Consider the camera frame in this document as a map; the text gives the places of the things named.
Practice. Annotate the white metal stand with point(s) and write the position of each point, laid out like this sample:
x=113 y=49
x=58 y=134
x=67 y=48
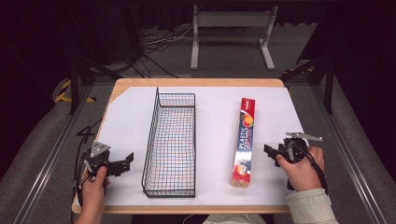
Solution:
x=233 y=19

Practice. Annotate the white paper sheet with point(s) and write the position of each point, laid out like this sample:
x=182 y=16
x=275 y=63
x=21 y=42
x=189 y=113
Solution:
x=214 y=130

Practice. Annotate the person's beige clothing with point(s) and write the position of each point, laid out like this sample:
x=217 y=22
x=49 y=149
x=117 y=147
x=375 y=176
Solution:
x=230 y=219

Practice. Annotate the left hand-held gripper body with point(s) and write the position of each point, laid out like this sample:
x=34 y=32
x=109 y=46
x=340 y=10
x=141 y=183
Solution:
x=99 y=155

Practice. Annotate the person's right hand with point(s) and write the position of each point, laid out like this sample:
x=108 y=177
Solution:
x=303 y=174

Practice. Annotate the black metal stand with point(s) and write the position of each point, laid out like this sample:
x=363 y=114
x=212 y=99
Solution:
x=74 y=84
x=328 y=84

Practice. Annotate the red plastic wrap box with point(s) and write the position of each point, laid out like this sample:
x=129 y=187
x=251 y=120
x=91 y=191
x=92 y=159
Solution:
x=244 y=149

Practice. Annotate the yellow black hazard tape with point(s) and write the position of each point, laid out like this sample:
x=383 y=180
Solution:
x=63 y=93

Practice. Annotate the person's left hand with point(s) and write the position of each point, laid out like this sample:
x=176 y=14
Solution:
x=93 y=191

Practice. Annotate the aluminium floor rail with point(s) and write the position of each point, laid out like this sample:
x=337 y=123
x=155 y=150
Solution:
x=348 y=155
x=46 y=165

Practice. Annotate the wooden table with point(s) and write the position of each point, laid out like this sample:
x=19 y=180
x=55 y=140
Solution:
x=199 y=82

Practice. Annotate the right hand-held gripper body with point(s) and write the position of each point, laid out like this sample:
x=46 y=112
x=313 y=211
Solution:
x=295 y=149

